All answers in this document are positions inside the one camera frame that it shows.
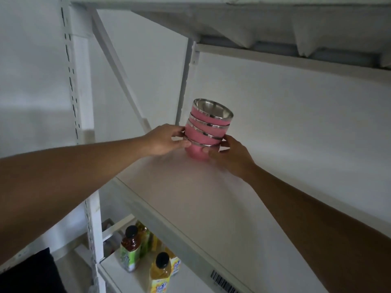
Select person's left hand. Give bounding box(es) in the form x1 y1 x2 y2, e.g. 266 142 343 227
143 124 192 158

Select person's right hand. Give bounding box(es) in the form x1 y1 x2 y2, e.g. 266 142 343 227
203 135 258 181

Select pink steel-lined bowl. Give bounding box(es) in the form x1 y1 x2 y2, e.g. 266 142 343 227
184 120 225 146
191 98 234 127
188 113 230 139
183 136 221 161

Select person's left forearm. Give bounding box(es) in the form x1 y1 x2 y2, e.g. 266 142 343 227
0 135 151 266

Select person's right forearm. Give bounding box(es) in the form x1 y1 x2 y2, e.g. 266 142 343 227
244 164 391 293

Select white metal shelf rack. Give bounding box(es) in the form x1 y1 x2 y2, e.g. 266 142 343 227
59 0 391 293

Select green label drink bottle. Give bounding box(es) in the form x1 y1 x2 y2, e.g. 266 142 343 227
136 221 152 259

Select yellow juice bottle black cap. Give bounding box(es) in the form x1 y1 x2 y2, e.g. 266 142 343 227
165 247 182 277
149 252 172 293

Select dark tea bottle green label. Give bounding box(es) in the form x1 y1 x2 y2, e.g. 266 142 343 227
120 225 143 273

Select barcode shelf label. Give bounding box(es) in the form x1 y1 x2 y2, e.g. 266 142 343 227
210 270 242 293

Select black garment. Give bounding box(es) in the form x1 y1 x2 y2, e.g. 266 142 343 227
0 247 67 293

